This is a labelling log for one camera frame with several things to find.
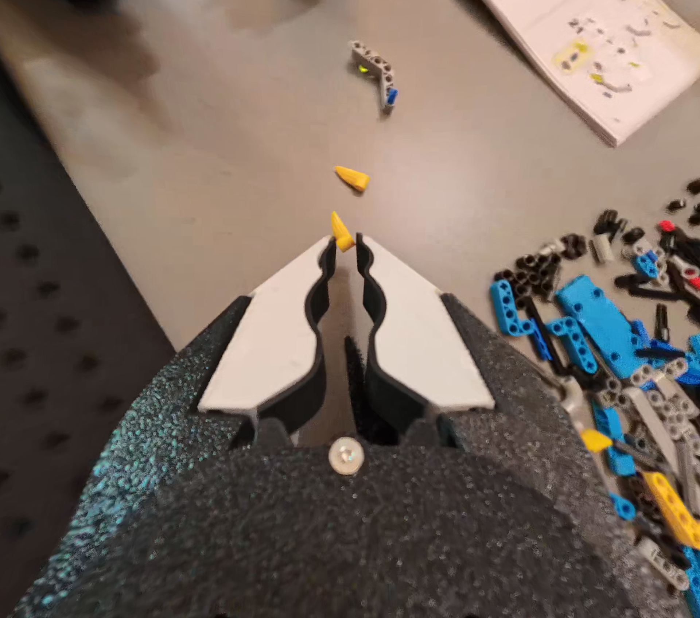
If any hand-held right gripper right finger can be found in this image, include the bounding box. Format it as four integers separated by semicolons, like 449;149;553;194
355;232;495;435

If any grey desk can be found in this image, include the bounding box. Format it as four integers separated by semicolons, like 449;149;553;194
0;0;700;466

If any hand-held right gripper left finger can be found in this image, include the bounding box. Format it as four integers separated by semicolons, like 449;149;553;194
197;234;335;435

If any open instruction booklet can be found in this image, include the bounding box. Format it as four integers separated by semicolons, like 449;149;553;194
407;0;700;148

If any yellow cone piece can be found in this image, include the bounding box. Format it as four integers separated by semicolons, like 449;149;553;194
330;211;357;253
334;165;372;193

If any grey angled beam piece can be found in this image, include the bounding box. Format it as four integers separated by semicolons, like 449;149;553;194
349;40;398;114

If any pile of small brick pieces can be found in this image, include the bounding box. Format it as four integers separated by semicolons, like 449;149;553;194
489;179;700;618

